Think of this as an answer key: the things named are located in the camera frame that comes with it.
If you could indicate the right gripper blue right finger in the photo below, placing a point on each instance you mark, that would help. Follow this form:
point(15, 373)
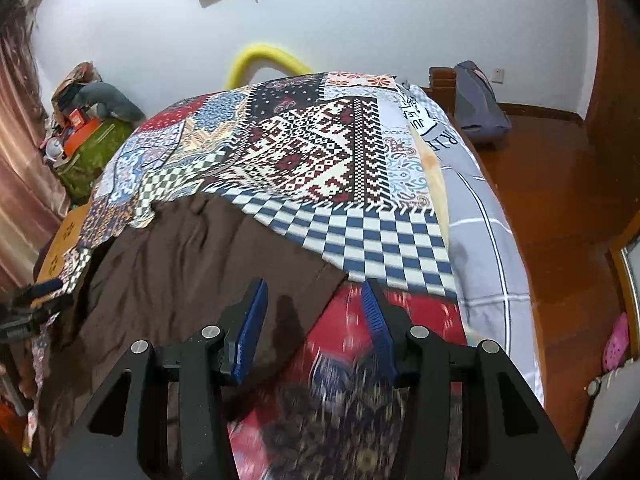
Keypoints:
point(388, 326)

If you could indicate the grey blue bag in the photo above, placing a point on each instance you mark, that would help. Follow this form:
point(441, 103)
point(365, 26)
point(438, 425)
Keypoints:
point(477, 111)

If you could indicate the green patterned storage bag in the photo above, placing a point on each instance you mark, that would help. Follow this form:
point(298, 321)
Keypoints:
point(79, 172)

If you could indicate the wooden door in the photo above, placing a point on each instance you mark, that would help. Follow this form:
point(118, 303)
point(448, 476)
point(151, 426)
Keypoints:
point(613, 113)

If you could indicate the grey striped bed sheet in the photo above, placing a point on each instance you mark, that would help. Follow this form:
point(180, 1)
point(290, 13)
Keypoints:
point(491, 281)

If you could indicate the orange box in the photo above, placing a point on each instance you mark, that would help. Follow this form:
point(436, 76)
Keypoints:
point(83, 127)

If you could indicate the patchwork patterned bedspread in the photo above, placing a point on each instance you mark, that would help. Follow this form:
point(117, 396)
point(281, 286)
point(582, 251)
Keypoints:
point(328, 161)

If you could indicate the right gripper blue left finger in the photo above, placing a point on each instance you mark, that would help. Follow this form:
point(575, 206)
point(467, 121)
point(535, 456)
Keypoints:
point(242, 324)

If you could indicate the yellow foam tube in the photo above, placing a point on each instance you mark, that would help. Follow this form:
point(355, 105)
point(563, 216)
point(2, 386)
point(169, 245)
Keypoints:
point(256, 56)

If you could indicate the brown cloth garment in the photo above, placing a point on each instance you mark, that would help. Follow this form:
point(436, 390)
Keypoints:
point(168, 280)

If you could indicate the wooden bed post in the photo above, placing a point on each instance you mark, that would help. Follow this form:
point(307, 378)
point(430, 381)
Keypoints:
point(442, 88)

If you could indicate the pink slipper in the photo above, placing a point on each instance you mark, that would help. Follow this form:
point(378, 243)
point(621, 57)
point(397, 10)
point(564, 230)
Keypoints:
point(617, 344)

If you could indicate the pink curtain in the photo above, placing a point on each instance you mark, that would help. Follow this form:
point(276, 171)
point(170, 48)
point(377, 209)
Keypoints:
point(33, 201)

